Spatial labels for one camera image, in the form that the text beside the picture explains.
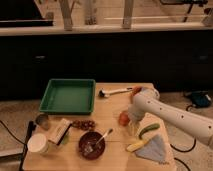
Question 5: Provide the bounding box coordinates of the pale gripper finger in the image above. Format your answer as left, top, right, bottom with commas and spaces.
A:
129, 122, 140, 136

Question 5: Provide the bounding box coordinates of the red apple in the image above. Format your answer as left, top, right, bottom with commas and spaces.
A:
118, 111, 130, 126

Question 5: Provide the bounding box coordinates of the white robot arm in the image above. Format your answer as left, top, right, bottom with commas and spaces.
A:
128, 87, 213, 149

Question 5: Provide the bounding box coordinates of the green plastic tray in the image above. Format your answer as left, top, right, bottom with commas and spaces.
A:
39, 79, 96, 115

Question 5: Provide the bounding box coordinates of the green cucumber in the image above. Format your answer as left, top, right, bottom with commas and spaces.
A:
138, 123, 160, 139

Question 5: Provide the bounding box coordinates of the orange bowl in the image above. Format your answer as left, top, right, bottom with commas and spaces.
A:
130, 86, 142, 101

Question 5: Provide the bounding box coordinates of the metal spoon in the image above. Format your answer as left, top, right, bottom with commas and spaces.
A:
83, 128, 114, 155

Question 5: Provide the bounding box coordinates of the blue grey cloth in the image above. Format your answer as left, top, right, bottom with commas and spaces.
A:
135, 135, 166, 163

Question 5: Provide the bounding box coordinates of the brown grape bunch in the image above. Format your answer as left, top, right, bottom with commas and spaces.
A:
72, 120, 96, 131

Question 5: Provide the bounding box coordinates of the dark brown bowl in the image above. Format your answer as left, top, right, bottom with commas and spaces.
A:
78, 131, 105, 160

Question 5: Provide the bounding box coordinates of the blue black bag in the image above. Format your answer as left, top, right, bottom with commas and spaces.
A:
184, 91, 212, 108

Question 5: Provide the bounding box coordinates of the small metal cup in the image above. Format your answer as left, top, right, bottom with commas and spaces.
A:
35, 114, 50, 130

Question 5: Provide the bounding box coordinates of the white paper cup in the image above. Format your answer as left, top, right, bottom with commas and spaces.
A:
27, 133, 48, 154

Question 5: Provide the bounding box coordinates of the black stand left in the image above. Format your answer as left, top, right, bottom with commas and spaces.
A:
19, 121, 36, 171

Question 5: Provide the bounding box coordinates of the white handled dish brush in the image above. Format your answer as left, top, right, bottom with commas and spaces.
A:
99, 87, 133, 98

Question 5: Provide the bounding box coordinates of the black cable right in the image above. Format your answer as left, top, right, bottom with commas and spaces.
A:
169, 103, 201, 171

